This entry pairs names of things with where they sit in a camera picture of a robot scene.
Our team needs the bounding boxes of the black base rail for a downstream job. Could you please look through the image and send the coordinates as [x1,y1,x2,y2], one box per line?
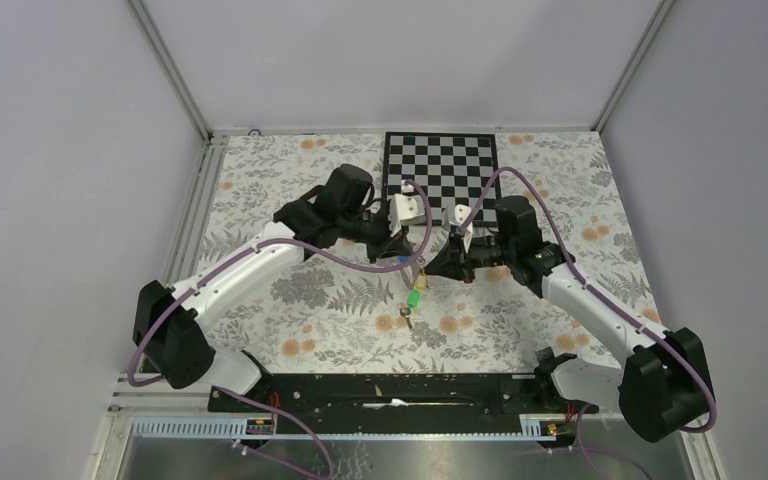
[208,373,582,440]

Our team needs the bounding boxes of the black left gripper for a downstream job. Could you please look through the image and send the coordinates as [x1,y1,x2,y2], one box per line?
[339,203,412,264]

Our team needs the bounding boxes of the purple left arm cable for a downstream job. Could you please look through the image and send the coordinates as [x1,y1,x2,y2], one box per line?
[126,178,435,480]

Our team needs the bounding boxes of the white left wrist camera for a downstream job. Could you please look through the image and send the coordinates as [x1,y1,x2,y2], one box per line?
[387,194,427,237]

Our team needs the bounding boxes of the green tag key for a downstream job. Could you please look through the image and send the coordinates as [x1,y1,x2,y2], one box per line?
[399,289,421,329]

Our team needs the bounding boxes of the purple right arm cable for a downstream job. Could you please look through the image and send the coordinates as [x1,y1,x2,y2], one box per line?
[460,165,718,480]

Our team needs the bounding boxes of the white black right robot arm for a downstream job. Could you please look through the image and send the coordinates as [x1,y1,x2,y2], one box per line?
[425,196,716,443]

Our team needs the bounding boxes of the floral table mat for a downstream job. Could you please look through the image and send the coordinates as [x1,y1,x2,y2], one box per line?
[199,132,659,373]

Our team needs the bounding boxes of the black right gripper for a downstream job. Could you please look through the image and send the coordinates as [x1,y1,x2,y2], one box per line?
[424,230,516,284]

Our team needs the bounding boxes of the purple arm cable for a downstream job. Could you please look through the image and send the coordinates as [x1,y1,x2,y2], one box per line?
[126,178,435,480]
[460,165,718,480]

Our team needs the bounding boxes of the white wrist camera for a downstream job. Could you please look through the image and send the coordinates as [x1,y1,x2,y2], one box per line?
[387,194,427,237]
[443,204,474,254]

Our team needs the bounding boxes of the black white chessboard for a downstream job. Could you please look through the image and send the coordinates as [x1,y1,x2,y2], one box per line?
[381,132,501,228]

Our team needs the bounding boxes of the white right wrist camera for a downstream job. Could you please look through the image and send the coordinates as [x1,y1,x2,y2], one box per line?
[443,204,474,254]

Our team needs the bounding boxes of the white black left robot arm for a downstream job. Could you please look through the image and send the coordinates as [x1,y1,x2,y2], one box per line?
[127,164,431,411]

